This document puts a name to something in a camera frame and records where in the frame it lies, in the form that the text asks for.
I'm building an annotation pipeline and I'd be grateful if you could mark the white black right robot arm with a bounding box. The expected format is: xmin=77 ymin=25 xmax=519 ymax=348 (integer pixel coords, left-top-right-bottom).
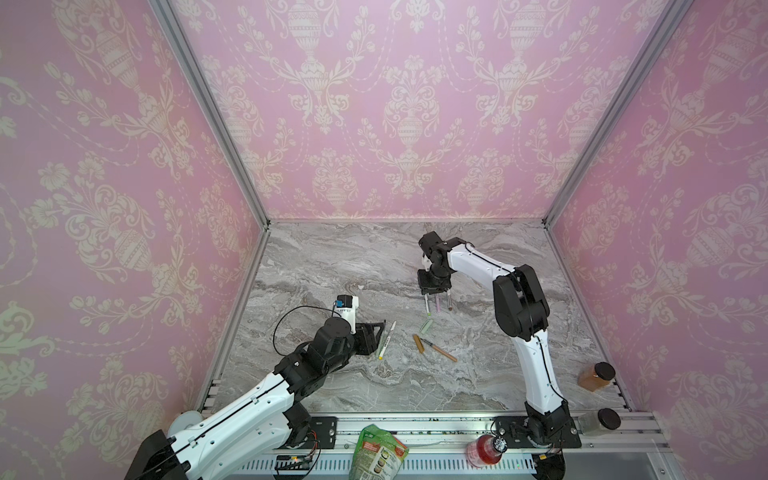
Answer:
xmin=417 ymin=231 xmax=581 ymax=449

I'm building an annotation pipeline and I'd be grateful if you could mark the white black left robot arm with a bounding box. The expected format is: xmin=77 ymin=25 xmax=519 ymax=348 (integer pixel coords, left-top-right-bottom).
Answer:
xmin=126 ymin=316 xmax=386 ymax=479

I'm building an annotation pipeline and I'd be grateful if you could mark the pale green pen dark tip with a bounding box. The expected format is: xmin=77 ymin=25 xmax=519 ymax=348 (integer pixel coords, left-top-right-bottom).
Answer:
xmin=376 ymin=330 xmax=389 ymax=360

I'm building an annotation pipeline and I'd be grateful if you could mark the white pen yellow tip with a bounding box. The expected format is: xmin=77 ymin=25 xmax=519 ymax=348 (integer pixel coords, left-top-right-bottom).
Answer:
xmin=378 ymin=321 xmax=397 ymax=360

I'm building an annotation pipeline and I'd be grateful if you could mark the orange pen cap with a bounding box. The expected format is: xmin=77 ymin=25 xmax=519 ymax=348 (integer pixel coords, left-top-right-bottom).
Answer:
xmin=413 ymin=334 xmax=425 ymax=354

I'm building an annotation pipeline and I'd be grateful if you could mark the green snack bag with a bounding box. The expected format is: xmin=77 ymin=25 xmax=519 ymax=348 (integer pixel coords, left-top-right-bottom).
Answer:
xmin=348 ymin=424 xmax=409 ymax=480

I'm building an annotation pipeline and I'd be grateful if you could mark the red emergency stop button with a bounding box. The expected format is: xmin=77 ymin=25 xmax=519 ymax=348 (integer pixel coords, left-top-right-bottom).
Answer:
xmin=465 ymin=434 xmax=508 ymax=468

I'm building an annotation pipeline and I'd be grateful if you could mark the amber jar black lid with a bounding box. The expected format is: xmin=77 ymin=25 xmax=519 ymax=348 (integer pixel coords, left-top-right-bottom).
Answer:
xmin=578 ymin=362 xmax=616 ymax=392

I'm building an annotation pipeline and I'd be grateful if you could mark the clear jar black lid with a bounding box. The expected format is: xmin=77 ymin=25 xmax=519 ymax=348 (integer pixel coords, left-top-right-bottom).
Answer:
xmin=578 ymin=408 xmax=622 ymax=436

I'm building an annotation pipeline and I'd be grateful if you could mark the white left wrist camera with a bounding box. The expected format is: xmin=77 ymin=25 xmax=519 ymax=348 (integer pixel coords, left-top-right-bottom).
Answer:
xmin=332 ymin=294 xmax=359 ymax=334

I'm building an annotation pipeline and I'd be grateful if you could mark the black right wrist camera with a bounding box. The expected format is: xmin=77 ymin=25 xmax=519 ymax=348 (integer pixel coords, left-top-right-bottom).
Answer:
xmin=418 ymin=231 xmax=466 ymax=265

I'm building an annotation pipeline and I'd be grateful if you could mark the black left camera cable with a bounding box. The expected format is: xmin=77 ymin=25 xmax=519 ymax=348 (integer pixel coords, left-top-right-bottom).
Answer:
xmin=272 ymin=305 xmax=337 ymax=356

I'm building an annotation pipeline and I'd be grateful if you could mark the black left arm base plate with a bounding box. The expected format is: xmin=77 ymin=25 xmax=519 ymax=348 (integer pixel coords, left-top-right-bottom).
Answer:
xmin=285 ymin=416 xmax=339 ymax=450

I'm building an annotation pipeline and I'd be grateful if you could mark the aluminium front rail frame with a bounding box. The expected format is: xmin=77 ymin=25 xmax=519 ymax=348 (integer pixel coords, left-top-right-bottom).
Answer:
xmin=228 ymin=411 xmax=684 ymax=479

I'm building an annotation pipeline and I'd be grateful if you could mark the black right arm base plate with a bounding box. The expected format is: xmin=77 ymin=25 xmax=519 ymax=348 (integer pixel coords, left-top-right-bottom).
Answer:
xmin=491 ymin=415 xmax=582 ymax=450

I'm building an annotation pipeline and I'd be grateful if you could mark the aluminium right corner post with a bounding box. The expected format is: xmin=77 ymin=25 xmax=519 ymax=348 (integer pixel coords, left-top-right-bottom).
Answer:
xmin=542 ymin=0 xmax=694 ymax=232

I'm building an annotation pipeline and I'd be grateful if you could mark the aluminium corner post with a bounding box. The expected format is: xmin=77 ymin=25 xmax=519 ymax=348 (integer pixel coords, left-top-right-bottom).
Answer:
xmin=149 ymin=0 xmax=270 ymax=231
xmin=542 ymin=0 xmax=694 ymax=232

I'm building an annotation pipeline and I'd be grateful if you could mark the aluminium left corner post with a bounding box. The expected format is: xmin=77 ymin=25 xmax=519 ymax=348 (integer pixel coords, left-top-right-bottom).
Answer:
xmin=149 ymin=0 xmax=270 ymax=231

